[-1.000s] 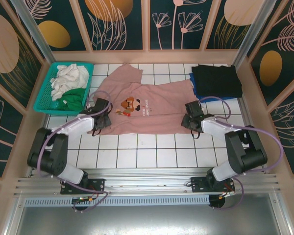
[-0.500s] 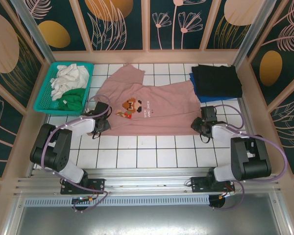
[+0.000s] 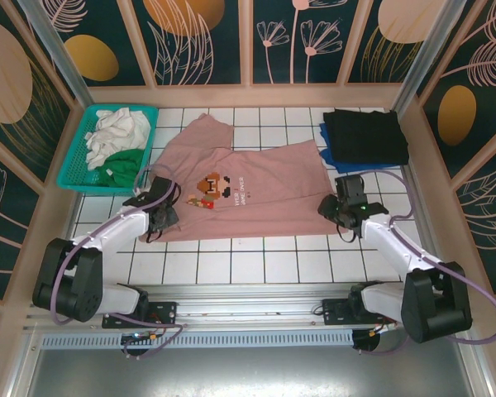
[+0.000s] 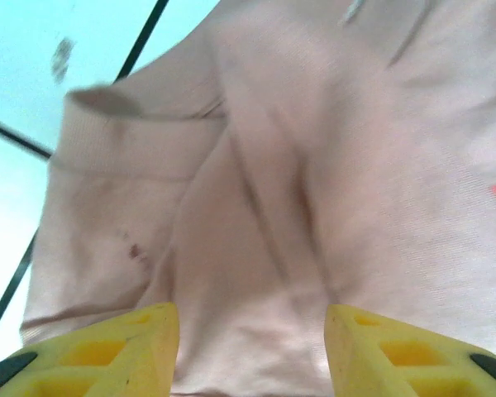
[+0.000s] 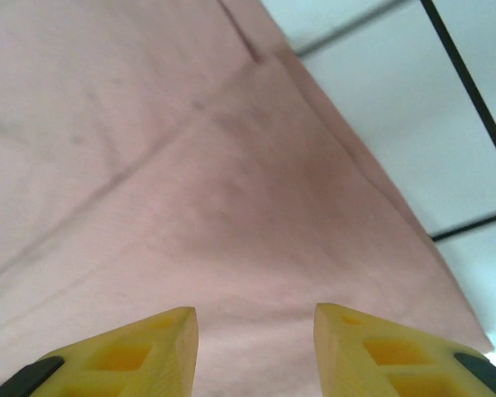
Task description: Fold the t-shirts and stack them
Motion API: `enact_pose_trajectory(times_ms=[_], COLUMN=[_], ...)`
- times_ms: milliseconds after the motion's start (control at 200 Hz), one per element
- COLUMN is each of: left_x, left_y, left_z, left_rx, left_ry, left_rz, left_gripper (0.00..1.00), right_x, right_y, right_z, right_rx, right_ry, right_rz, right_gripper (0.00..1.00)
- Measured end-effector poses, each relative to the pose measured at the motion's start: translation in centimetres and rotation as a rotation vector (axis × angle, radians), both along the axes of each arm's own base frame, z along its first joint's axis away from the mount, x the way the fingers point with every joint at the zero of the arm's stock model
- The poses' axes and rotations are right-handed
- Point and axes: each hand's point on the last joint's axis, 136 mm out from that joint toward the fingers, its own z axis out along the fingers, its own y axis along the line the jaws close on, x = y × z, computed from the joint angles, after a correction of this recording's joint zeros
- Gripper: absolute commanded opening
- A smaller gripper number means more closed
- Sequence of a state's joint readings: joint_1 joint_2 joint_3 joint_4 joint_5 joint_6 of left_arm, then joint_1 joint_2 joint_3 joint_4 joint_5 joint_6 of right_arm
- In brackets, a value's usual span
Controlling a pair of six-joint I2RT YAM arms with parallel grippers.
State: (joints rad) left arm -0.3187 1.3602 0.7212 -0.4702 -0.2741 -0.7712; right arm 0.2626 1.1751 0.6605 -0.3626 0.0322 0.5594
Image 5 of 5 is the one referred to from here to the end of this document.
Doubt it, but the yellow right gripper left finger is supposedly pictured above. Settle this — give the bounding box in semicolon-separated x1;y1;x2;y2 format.
0;305;201;397

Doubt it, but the pink t-shirt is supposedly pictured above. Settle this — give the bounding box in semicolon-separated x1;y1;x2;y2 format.
0;0;494;397

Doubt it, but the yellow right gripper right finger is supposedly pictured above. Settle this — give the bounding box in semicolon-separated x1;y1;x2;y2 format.
314;303;496;397

